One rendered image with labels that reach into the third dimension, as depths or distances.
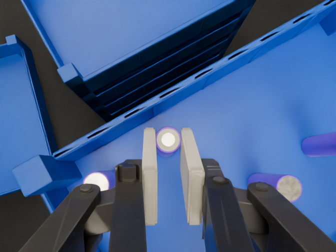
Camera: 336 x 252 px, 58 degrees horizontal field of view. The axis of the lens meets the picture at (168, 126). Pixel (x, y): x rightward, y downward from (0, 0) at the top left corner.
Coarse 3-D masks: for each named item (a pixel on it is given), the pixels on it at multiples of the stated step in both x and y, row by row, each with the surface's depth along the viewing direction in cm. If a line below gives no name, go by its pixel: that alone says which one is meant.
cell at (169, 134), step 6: (168, 126) 21; (156, 132) 20; (162, 132) 20; (168, 132) 20; (174, 132) 21; (156, 138) 20; (162, 138) 20; (168, 138) 20; (174, 138) 20; (180, 138) 20; (156, 144) 20; (162, 144) 20; (168, 144) 20; (174, 144) 20; (180, 144) 20; (156, 150) 24; (162, 150) 20; (168, 150) 20; (174, 150) 20; (162, 156) 26; (168, 156) 26
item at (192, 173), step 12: (180, 132) 21; (192, 132) 20; (192, 144) 18; (180, 156) 21; (192, 156) 16; (180, 168) 21; (192, 168) 14; (192, 180) 14; (192, 192) 15; (192, 204) 15; (192, 216) 15
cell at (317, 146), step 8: (312, 136) 26; (320, 136) 24; (328, 136) 23; (304, 144) 26; (312, 144) 25; (320, 144) 24; (328, 144) 23; (304, 152) 27; (312, 152) 26; (320, 152) 24; (328, 152) 23
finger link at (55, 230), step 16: (80, 192) 13; (96, 192) 13; (64, 208) 12; (80, 208) 12; (48, 224) 11; (64, 224) 11; (80, 224) 11; (32, 240) 10; (48, 240) 10; (64, 240) 10; (80, 240) 11; (96, 240) 13
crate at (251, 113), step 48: (240, 48) 23; (288, 48) 28; (192, 96) 27; (240, 96) 28; (288, 96) 28; (96, 144) 25; (240, 144) 27; (288, 144) 27; (48, 192) 21; (192, 240) 26
